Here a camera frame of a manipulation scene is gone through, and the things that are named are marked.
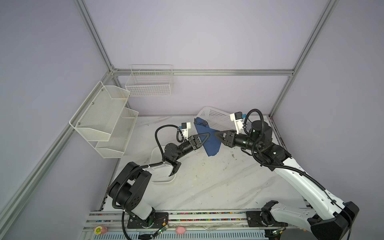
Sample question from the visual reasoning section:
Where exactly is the pink green toy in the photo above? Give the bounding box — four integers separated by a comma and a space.
94, 225, 108, 235

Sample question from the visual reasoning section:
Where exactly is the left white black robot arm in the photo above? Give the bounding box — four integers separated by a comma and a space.
108, 133, 210, 228

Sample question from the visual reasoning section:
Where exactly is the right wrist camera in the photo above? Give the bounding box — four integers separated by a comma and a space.
230, 112, 246, 134

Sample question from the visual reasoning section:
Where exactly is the blue paper napkin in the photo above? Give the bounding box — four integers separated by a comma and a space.
194, 117, 221, 157

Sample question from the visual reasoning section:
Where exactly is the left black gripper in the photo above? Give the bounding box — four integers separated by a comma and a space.
174, 133, 210, 161

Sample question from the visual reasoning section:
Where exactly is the white two-tier mesh shelf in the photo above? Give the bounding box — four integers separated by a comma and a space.
69, 83, 139, 159

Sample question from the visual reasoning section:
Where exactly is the aluminium frame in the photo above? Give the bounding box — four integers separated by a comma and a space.
0, 0, 340, 232

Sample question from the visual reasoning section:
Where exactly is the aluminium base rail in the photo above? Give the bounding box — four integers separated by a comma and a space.
80, 209, 296, 240

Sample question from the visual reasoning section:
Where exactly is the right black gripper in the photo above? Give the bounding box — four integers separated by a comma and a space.
212, 128, 259, 152

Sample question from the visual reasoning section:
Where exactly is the white perforated plastic basket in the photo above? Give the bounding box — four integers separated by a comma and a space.
196, 107, 236, 131

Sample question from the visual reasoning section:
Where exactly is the white rectangular plastic tray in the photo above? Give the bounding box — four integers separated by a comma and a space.
148, 147, 177, 184

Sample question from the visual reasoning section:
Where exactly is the pink round toy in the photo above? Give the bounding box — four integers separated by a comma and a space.
175, 226, 186, 235

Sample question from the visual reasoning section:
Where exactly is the white wire wall basket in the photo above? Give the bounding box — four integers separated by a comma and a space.
125, 65, 174, 97

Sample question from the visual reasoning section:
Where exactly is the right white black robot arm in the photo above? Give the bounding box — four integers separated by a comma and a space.
214, 121, 360, 240

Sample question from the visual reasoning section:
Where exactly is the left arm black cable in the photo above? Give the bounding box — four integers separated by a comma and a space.
111, 124, 185, 240

